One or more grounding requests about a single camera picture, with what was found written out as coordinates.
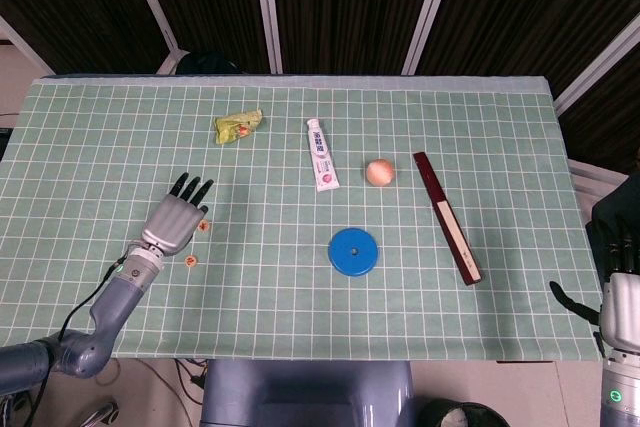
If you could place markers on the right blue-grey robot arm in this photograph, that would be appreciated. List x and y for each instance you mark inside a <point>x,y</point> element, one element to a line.
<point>620,397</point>

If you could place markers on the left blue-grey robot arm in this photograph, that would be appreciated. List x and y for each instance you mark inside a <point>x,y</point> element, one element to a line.
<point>115,307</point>

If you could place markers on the white toothpaste tube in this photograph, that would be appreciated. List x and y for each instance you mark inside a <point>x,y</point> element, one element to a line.
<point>322,162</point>

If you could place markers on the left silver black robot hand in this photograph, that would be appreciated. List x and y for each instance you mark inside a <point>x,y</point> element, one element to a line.
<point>170,224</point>

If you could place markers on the peach coloured ball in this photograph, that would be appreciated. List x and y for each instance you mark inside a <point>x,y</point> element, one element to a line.
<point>381,172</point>

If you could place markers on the black round bin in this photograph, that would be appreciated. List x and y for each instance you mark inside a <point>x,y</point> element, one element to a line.
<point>440,417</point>

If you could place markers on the black object behind table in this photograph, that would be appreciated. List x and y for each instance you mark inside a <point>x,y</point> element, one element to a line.
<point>205,64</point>

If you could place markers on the dark red folded fan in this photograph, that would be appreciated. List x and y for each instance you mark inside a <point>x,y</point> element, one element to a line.
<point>430,179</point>

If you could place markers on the chrome metal bracket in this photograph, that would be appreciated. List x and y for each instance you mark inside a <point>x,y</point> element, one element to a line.
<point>102,414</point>

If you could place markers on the blue-grey robot torso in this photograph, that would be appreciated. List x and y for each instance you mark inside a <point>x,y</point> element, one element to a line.
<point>300,397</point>

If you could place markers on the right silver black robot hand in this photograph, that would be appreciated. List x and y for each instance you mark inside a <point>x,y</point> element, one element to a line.
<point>622,312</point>

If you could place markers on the person in dark clothes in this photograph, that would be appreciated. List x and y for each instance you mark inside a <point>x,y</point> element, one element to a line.
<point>620,207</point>

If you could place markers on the white metal frame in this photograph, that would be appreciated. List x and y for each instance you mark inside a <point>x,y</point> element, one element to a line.
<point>585,177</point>

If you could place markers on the blue disc with hole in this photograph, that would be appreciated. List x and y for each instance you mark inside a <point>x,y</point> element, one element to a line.
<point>345,259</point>

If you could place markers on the green crumpled snack packet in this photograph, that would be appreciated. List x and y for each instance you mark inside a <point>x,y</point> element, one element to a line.
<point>235,128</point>

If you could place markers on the green checkered tablecloth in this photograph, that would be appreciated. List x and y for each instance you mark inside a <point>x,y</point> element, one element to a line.
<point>300,312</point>

